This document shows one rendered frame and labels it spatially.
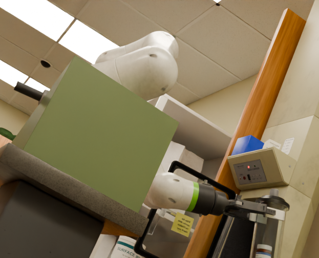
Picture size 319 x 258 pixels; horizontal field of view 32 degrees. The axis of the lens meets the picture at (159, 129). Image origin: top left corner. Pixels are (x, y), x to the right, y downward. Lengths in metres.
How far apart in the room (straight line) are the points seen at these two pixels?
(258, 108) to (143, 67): 1.21
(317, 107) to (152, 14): 1.91
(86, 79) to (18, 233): 0.35
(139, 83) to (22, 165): 0.42
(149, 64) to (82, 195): 0.41
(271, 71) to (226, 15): 1.02
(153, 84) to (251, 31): 2.26
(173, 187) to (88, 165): 0.52
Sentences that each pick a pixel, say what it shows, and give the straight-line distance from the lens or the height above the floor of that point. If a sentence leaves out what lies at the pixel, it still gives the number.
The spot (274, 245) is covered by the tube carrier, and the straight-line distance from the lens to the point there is 1.73.
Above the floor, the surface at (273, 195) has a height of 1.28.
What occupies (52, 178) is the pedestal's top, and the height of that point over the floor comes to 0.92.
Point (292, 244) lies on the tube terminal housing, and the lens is 2.05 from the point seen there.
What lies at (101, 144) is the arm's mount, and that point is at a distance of 1.16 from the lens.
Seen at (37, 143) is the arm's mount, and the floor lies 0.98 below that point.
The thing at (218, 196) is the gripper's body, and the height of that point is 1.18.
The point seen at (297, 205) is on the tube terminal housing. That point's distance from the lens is 2.06.
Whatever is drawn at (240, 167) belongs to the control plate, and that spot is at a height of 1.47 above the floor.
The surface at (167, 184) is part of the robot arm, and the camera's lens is 1.61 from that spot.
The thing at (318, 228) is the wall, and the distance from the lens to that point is 2.55.
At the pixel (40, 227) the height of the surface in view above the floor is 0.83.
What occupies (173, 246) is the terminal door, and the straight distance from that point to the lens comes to 2.16.
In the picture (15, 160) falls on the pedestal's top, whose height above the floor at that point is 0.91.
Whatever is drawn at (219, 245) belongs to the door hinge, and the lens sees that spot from 2.24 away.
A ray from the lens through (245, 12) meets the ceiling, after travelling 3.41.
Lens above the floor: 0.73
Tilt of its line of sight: 20 degrees up
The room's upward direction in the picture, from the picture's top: 25 degrees clockwise
